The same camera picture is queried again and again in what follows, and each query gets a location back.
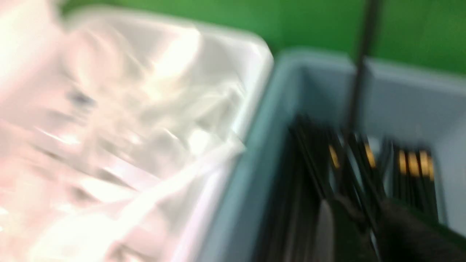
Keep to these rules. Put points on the white spoons pile in bin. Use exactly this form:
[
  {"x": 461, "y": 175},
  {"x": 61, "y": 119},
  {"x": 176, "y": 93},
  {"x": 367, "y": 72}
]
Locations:
[{"x": 115, "y": 149}]

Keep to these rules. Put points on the black chopstick gold band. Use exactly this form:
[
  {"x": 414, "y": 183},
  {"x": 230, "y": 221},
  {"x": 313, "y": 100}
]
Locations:
[{"x": 364, "y": 47}]

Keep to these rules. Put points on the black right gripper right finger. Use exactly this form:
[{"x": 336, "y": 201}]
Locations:
[{"x": 406, "y": 235}]

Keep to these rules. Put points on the white and brown spoon bin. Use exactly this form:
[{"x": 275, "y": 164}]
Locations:
[{"x": 33, "y": 37}]

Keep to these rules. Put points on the black chopsticks pile in bin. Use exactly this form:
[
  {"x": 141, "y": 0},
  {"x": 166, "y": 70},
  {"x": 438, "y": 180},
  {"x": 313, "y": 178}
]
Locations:
[{"x": 311, "y": 171}]

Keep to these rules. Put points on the teal plastic chopstick bin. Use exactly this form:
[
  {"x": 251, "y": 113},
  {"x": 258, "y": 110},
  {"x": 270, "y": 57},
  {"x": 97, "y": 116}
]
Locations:
[{"x": 408, "y": 103}]

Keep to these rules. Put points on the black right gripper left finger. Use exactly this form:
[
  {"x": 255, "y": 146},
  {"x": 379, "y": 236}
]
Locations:
[{"x": 341, "y": 235}]

